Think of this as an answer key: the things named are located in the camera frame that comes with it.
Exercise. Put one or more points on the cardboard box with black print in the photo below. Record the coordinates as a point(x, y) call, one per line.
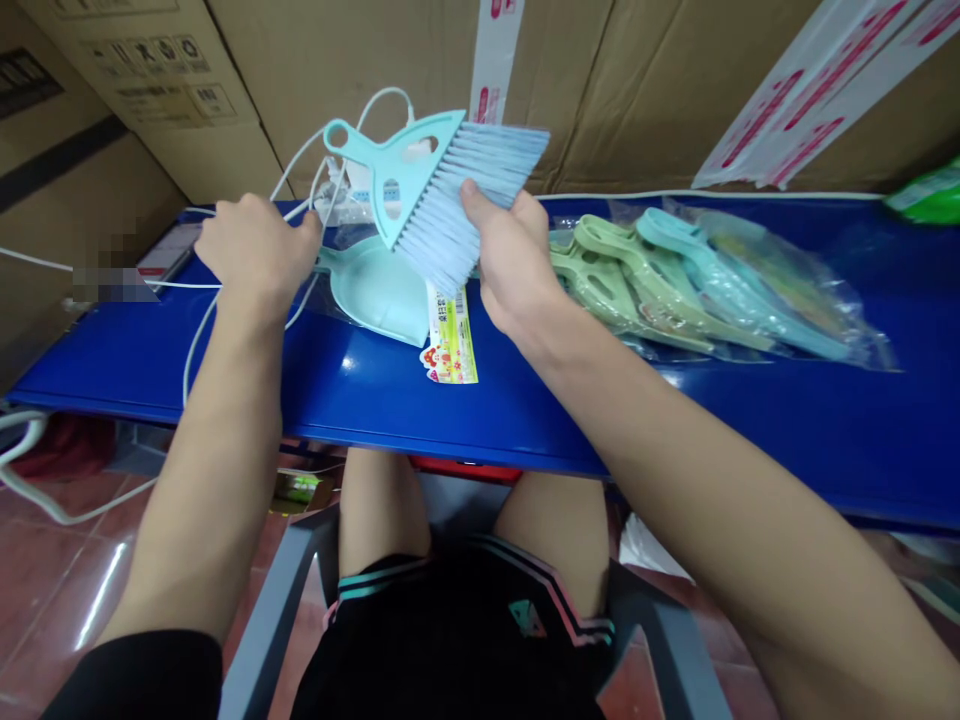
point(172, 67)

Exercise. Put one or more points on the red plastic stool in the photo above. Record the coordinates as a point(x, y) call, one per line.
point(469, 471)

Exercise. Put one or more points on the colourful printed label card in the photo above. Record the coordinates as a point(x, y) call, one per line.
point(450, 349)

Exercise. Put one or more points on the person's right hand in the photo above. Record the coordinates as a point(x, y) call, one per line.
point(517, 262)

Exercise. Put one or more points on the teal dustpan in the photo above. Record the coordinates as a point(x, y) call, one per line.
point(375, 289)

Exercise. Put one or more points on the small green box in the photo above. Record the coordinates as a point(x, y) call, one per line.
point(296, 491)

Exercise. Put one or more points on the cardboard box with dark tape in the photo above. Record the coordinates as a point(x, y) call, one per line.
point(52, 180)

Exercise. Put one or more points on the person's body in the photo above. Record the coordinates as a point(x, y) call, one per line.
point(450, 637)

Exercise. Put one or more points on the green packet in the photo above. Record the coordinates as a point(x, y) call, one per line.
point(926, 195)

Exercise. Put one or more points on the pile of packaged dustpan sets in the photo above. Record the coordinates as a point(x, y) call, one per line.
point(697, 292)

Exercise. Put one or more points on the person's legs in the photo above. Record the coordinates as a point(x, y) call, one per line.
point(382, 510)

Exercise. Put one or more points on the teal hand brush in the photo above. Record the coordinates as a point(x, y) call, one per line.
point(420, 169)

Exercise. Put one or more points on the person's left hand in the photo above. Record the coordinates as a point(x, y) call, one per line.
point(251, 251)

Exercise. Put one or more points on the large cardboard box white tape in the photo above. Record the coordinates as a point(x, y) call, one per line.
point(637, 82)

